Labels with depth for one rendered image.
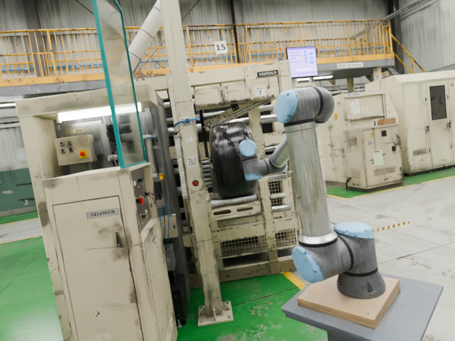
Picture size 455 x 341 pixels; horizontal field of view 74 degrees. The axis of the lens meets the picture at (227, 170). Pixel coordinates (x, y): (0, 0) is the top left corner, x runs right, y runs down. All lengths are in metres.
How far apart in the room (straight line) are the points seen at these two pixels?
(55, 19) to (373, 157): 10.36
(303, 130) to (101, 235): 1.03
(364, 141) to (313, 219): 5.16
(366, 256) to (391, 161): 5.44
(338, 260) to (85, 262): 1.13
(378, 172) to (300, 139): 5.43
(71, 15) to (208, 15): 4.61
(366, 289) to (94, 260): 1.20
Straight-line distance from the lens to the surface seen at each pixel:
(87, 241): 1.60
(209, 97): 2.52
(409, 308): 1.45
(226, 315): 2.58
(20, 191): 11.77
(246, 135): 2.10
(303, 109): 1.14
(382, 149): 6.56
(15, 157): 11.83
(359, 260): 1.33
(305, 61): 6.12
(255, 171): 1.60
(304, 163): 1.14
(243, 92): 2.54
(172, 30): 2.38
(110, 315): 1.72
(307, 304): 1.41
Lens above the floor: 1.32
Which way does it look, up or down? 5 degrees down
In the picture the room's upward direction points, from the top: 8 degrees counter-clockwise
